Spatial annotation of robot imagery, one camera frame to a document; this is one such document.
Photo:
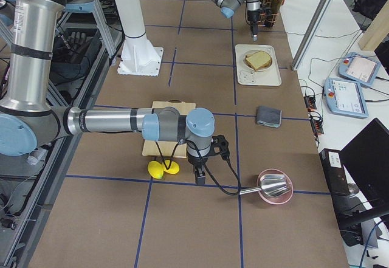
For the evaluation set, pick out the black monitor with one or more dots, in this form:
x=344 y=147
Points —
x=366 y=159

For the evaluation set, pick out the white bear serving tray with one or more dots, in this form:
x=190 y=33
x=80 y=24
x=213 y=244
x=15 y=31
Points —
x=257 y=65

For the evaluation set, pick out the grey folded cloth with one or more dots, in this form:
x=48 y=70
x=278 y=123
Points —
x=267 y=116

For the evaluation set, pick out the blue teach pendant far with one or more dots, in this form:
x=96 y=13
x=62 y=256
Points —
x=359 y=68

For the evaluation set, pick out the wooden cutting board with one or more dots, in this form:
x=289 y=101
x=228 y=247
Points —
x=150 y=148

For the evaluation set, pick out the copper wire bottle rack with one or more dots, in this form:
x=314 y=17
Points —
x=268 y=15

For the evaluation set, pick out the dark wine bottle right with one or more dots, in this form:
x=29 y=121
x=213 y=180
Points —
x=274 y=5

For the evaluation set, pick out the yellow lemon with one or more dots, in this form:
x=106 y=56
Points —
x=155 y=169
x=173 y=169

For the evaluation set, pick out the pink bowl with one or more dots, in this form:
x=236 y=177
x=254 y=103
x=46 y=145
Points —
x=282 y=199

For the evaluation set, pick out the metal scoop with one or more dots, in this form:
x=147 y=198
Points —
x=270 y=185

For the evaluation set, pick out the white round plate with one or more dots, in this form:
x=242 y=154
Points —
x=258 y=61

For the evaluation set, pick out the blue teach pendant near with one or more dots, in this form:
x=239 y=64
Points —
x=345 y=97

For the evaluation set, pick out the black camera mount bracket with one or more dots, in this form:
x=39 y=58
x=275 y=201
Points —
x=220 y=146

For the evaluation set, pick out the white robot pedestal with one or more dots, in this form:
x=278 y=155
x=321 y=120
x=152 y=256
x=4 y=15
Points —
x=138 y=56

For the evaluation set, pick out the yellow lemon right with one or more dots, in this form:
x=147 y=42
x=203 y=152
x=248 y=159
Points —
x=173 y=169

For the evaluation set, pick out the yellow lemon left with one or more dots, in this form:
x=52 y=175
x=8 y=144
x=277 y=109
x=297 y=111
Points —
x=155 y=169

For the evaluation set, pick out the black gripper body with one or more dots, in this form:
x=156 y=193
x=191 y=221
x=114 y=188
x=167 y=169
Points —
x=253 y=24
x=197 y=161

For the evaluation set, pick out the blue teach pendant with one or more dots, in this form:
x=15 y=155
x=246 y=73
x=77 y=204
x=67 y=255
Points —
x=359 y=68
x=345 y=97

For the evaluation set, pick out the black computer box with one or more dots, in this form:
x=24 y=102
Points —
x=334 y=172

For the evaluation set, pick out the aluminium frame post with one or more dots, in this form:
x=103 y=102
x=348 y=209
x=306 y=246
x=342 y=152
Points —
x=318 y=15

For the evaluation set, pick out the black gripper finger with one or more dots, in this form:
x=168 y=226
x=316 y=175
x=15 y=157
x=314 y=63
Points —
x=254 y=31
x=199 y=174

